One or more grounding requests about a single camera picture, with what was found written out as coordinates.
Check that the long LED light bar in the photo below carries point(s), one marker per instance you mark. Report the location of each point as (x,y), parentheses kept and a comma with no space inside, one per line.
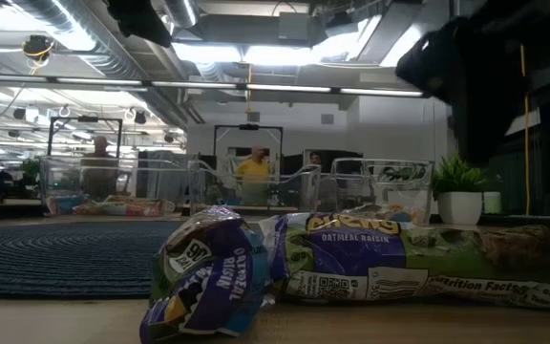
(241,87)

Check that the long clear plastic bin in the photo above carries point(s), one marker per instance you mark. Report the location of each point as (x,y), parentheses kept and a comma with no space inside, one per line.
(351,186)

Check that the black ceiling-mounted device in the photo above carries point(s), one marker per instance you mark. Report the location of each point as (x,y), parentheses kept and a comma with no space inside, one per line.
(37,48)

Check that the grassy plant white pot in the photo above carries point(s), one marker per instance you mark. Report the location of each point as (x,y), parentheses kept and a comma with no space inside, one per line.
(460,208)

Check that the small pale cup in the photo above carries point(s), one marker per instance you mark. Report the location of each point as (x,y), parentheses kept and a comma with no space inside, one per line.
(492,201)

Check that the blue orange granola bar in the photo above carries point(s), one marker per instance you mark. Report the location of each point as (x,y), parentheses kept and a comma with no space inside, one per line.
(65,205)

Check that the black background rig frame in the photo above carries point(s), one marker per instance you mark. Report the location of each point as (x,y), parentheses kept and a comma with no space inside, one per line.
(86,119)
(248,126)

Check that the small background green plant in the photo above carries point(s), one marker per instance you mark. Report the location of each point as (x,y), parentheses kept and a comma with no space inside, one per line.
(30,171)

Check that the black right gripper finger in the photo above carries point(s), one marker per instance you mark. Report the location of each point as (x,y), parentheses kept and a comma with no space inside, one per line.
(480,138)

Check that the person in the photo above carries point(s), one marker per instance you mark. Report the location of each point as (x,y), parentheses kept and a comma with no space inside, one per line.
(99,167)
(316,160)
(3,181)
(254,171)

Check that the broad-leaf plant white pot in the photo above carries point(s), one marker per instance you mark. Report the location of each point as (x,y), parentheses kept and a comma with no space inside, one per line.
(406,198)

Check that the purple oatmeal raisin granola bar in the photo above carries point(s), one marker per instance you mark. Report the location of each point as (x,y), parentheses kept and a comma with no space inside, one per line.
(375,258)
(208,277)

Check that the round dark blue woven mat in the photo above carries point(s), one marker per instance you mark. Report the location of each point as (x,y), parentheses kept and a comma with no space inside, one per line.
(65,258)

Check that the square grey wall vent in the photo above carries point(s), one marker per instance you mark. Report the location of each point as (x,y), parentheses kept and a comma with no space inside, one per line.
(327,119)
(253,116)

